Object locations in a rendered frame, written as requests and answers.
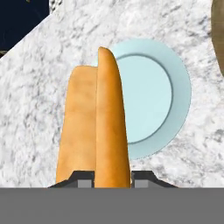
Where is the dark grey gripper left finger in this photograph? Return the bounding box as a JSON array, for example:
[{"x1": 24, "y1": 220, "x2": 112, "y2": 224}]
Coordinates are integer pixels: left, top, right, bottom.
[{"x1": 48, "y1": 170, "x2": 95, "y2": 189}]

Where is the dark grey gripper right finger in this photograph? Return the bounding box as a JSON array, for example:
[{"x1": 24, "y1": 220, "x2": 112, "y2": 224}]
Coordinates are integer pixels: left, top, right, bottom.
[{"x1": 130, "y1": 170, "x2": 178, "y2": 189}]

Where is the orange-brown hot dog bun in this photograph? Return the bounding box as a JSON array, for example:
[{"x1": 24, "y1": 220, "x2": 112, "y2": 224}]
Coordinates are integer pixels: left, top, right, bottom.
[{"x1": 55, "y1": 45, "x2": 132, "y2": 189}]

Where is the pale blue round plate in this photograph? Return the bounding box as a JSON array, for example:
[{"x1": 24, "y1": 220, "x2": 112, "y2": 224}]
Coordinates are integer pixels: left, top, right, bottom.
[{"x1": 92, "y1": 38, "x2": 193, "y2": 161}]

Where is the brown round bowl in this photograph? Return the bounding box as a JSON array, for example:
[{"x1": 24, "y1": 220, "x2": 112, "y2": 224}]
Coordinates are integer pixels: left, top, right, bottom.
[{"x1": 210, "y1": 0, "x2": 224, "y2": 77}]

